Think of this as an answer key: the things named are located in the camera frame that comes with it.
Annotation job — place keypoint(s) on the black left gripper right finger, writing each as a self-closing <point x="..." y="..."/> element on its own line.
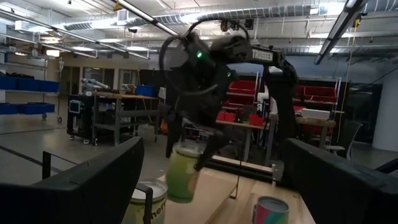
<point x="348" y="193"/>

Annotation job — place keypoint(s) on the teal cherries can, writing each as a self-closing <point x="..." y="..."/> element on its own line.
<point x="160" y="214"/>

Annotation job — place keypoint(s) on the grey background robot arm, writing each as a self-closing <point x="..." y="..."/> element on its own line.
<point x="93" y="84"/>

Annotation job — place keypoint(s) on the metal-legged wooden workbench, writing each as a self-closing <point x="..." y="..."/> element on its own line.
<point x="124" y="97"/>

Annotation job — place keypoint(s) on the white shelving rack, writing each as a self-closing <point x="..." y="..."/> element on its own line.
<point x="28" y="92"/>

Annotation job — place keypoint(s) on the large red storage bin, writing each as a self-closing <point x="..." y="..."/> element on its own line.
<point x="320" y="93"/>
<point x="242" y="87"/>

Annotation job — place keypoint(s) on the black cart with screen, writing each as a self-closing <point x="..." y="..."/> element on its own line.
<point x="81" y="124"/>

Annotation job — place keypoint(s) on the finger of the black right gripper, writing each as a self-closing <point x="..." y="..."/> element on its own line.
<point x="214" y="146"/>
<point x="174" y="130"/>

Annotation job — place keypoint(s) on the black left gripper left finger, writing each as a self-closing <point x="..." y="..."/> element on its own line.
<point x="77" y="199"/>

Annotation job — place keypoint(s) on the white box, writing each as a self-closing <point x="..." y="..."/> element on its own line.
<point x="315" y="113"/>

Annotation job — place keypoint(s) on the overhead light bar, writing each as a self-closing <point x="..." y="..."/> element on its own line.
<point x="339" y="28"/>
<point x="146" y="17"/>

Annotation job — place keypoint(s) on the orange red pineapple can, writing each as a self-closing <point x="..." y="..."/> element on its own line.
<point x="270" y="214"/>

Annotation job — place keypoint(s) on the small red storage bin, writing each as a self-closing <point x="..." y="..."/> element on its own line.
<point x="256" y="120"/>
<point x="226" y="117"/>

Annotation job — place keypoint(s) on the grey office chair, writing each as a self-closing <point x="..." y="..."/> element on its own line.
<point x="349" y="133"/>

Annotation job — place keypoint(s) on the silver ceiling duct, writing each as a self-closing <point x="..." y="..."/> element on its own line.
<point x="248" y="12"/>

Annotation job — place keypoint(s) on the wooden top workbench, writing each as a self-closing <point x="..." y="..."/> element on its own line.
<point x="314" y="121"/>
<point x="242" y="125"/>

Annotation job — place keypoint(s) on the green oranges can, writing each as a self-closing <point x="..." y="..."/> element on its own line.
<point x="182" y="180"/>

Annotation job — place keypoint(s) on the blue storage bin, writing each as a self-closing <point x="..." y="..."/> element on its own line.
<point x="7" y="109"/>
<point x="49" y="86"/>
<point x="146" y="91"/>
<point x="28" y="84"/>
<point x="7" y="83"/>
<point x="35" y="108"/>

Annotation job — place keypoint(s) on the black overhead camera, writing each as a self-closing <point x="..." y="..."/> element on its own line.
<point x="248" y="24"/>

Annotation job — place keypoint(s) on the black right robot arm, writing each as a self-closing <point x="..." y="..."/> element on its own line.
<point x="280" y="93"/>

